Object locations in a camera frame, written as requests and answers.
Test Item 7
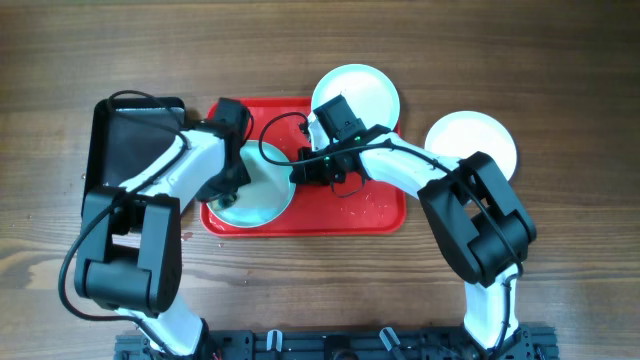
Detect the green and yellow sponge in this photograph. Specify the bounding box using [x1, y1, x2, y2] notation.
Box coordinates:
[212, 193, 238, 210]

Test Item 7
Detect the light blue plate bottom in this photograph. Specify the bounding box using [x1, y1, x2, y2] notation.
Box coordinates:
[207, 140, 296, 228]

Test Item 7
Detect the light blue plate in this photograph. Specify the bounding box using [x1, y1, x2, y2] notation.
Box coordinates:
[207, 140, 296, 228]
[311, 64, 400, 130]

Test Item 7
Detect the white plate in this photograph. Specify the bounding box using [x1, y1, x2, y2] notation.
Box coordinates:
[424, 111, 518, 180]

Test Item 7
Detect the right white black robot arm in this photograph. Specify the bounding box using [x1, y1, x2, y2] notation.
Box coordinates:
[290, 95, 536, 359]

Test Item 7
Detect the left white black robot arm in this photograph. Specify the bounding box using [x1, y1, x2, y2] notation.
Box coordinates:
[58, 97, 254, 359]

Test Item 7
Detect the red plastic serving tray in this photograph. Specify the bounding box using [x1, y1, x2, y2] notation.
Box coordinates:
[200, 97, 407, 238]

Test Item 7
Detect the black rectangular water tray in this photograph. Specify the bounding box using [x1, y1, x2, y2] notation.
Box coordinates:
[84, 97, 185, 193]

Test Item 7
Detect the light blue plate top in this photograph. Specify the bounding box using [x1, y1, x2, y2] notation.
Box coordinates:
[311, 64, 400, 130]

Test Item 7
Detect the left black cable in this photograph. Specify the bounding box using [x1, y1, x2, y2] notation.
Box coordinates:
[57, 89, 256, 357]

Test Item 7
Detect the black cable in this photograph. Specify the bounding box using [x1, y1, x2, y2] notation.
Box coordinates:
[57, 89, 256, 357]
[257, 110, 526, 357]

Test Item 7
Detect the right black cable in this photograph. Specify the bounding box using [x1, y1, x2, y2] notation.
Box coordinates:
[257, 110, 526, 357]

